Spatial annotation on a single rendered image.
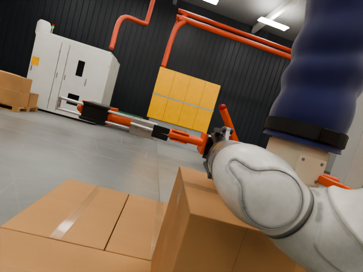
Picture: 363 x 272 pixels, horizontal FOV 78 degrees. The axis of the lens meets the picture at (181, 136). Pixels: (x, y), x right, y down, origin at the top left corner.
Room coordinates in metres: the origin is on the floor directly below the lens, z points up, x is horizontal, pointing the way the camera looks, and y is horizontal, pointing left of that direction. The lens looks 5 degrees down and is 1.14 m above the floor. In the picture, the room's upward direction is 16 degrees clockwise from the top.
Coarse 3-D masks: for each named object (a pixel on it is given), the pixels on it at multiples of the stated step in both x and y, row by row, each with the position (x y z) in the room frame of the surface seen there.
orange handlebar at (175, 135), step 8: (112, 120) 0.61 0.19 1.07; (120, 120) 0.61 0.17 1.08; (128, 120) 0.62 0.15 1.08; (176, 128) 0.66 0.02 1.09; (168, 136) 0.63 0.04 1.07; (176, 136) 0.63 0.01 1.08; (184, 136) 0.63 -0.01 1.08; (192, 136) 0.68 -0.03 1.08; (192, 144) 0.64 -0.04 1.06; (200, 144) 0.63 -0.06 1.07; (320, 176) 0.60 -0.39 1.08; (328, 176) 0.67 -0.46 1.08; (328, 184) 0.57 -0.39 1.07; (336, 184) 0.54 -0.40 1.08
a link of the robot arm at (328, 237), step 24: (312, 192) 0.33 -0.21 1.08; (336, 192) 0.33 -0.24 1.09; (360, 192) 0.31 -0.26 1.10; (312, 216) 0.30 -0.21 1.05; (336, 216) 0.30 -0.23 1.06; (360, 216) 0.29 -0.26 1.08; (288, 240) 0.31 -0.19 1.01; (312, 240) 0.30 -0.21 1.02; (336, 240) 0.29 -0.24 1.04; (360, 240) 0.28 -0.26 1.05; (312, 264) 0.31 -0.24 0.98; (336, 264) 0.30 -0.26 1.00; (360, 264) 0.29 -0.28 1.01
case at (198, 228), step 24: (192, 192) 0.58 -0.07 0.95; (216, 192) 0.64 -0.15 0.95; (168, 216) 0.74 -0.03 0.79; (192, 216) 0.45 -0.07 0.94; (216, 216) 0.47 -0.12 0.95; (168, 240) 0.60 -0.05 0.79; (192, 240) 0.45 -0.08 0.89; (216, 240) 0.46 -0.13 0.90; (240, 240) 0.46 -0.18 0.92; (264, 240) 0.47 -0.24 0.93; (168, 264) 0.51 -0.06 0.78; (192, 264) 0.45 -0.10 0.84; (216, 264) 0.46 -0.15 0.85; (240, 264) 0.46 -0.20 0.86; (264, 264) 0.47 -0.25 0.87; (288, 264) 0.47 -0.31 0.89
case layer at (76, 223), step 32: (64, 192) 1.19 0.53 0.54; (96, 192) 1.30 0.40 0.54; (32, 224) 0.85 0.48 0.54; (64, 224) 0.91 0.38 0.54; (96, 224) 0.98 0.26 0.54; (128, 224) 1.06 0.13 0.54; (160, 224) 1.15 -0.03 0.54; (0, 256) 0.66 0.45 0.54; (32, 256) 0.70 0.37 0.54; (64, 256) 0.73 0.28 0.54; (96, 256) 0.78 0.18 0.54; (128, 256) 0.83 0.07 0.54
